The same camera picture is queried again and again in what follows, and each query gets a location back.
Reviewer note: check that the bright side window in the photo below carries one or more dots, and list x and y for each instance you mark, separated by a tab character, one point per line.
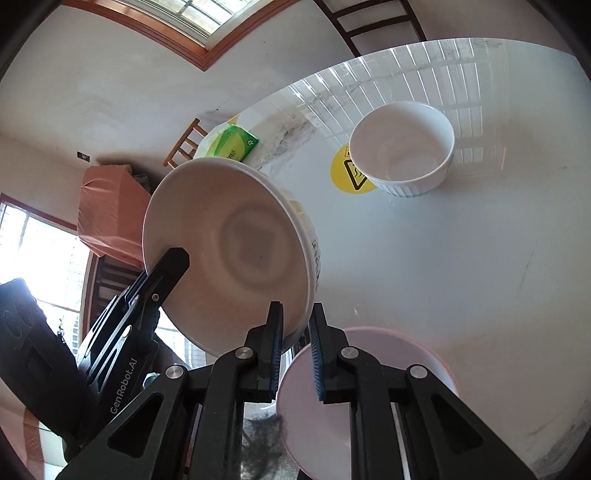
37	258

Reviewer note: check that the yellow warning sticker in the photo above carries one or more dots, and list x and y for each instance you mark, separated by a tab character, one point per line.
341	177

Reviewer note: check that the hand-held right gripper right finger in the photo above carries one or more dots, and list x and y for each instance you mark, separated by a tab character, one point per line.
318	364

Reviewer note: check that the dark fuzzy thing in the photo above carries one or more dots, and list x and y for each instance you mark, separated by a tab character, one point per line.
263	447

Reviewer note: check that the white bowl with pink band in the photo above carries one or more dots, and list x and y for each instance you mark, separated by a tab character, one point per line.
240	249

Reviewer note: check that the wooden framed barred window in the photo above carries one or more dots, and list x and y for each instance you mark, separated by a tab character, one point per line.
203	57

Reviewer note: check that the white bowl with blue band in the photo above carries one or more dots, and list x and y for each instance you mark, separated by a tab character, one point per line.
401	138

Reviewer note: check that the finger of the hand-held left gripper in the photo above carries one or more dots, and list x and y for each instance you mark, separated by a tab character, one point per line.
157	286

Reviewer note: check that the green tissue pack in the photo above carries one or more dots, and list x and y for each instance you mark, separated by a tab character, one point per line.
235	143

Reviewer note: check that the wall switch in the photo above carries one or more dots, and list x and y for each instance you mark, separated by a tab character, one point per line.
83	156

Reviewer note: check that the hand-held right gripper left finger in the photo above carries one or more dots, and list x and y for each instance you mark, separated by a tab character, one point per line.
276	344

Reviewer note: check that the light wooden chair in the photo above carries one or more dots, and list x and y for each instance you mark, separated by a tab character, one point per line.
184	143

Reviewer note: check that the dark wooden chair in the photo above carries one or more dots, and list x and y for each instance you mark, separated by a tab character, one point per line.
353	44

